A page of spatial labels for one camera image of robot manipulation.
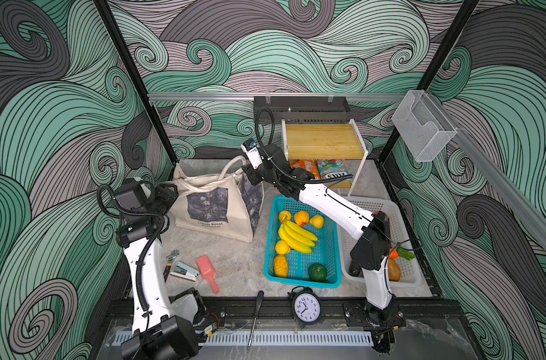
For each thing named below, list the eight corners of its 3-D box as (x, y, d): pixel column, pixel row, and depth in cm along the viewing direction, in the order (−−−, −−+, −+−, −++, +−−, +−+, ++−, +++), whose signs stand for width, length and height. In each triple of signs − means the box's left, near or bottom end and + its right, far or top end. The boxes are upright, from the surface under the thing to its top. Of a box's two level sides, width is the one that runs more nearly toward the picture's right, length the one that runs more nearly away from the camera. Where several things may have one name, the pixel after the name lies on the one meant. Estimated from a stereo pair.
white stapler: (172, 274, 83) (169, 272, 82) (178, 263, 86) (176, 261, 84) (195, 282, 82) (194, 280, 80) (201, 270, 84) (199, 268, 82)
